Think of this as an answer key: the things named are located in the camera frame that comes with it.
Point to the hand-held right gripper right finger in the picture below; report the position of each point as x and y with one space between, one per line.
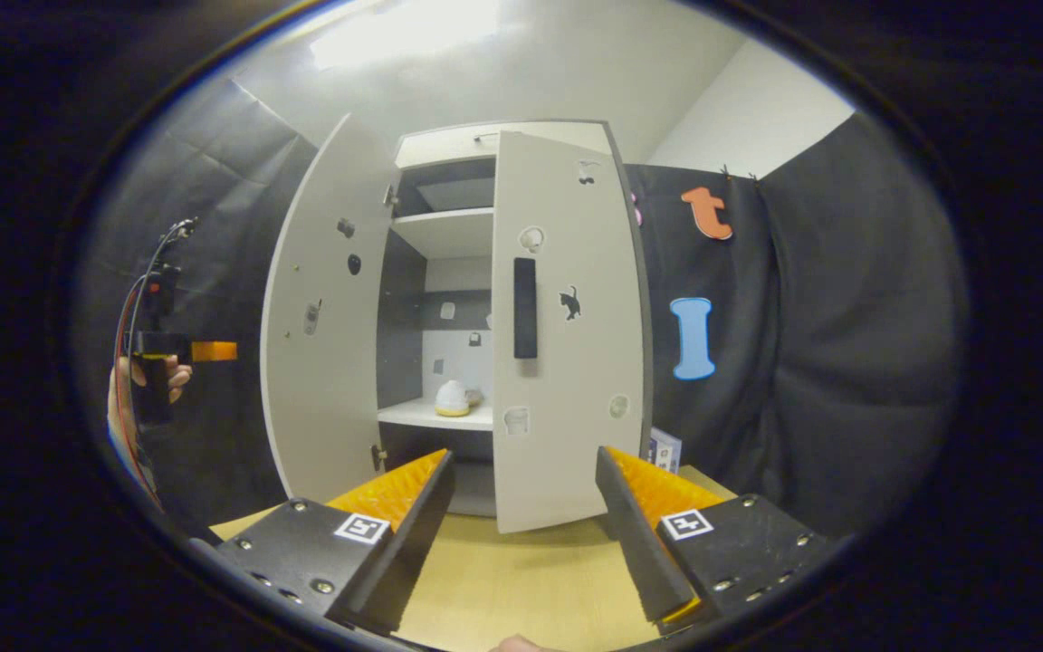
644 561

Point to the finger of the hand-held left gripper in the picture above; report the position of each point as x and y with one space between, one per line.
214 351

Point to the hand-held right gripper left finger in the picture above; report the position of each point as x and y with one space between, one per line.
408 561

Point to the white shoe cabinet door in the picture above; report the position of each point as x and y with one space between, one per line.
322 389
576 380

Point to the white canvas shoe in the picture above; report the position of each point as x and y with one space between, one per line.
451 397

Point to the white shoe cabinet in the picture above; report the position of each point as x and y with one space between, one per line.
444 235

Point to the white cabinet drawer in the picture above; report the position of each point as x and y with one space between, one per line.
440 147

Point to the small blue white box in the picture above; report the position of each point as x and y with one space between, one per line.
665 450

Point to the ceiling light panel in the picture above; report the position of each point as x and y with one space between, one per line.
404 32

